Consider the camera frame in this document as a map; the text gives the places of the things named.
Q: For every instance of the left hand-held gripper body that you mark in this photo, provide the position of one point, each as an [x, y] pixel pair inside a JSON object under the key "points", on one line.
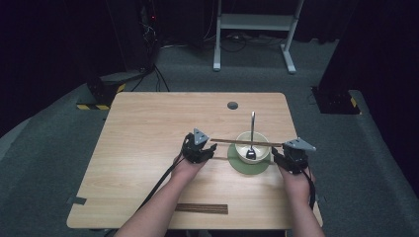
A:
{"points": [[194, 149]]}

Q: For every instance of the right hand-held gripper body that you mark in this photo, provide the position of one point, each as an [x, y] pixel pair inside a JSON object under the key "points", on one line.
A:
{"points": [[296, 158]]}

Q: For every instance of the single light wooden chopstick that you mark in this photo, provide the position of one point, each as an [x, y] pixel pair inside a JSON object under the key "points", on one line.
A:
{"points": [[230, 141]]}

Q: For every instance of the cream ceramic bowl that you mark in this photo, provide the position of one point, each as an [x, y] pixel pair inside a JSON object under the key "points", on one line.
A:
{"points": [[242, 151]]}

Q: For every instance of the person's left hand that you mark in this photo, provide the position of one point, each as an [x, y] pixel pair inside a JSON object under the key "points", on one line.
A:
{"points": [[186, 169]]}

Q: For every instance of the person's right hand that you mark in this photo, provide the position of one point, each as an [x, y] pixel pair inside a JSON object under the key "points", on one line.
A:
{"points": [[296, 182]]}

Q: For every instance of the green round plate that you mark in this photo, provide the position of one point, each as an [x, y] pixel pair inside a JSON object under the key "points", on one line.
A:
{"points": [[243, 168]]}

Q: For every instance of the metal spoon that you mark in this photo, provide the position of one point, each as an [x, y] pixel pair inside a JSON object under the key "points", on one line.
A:
{"points": [[252, 125]]}

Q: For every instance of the dark round table grommet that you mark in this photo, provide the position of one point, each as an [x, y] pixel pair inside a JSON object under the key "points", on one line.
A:
{"points": [[232, 105]]}

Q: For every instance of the black stand with striped base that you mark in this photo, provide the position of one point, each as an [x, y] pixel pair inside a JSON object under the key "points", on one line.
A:
{"points": [[334, 102], [100, 89]]}

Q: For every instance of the white metal stand frame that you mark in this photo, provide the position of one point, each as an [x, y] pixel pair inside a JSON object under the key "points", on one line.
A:
{"points": [[257, 22]]}

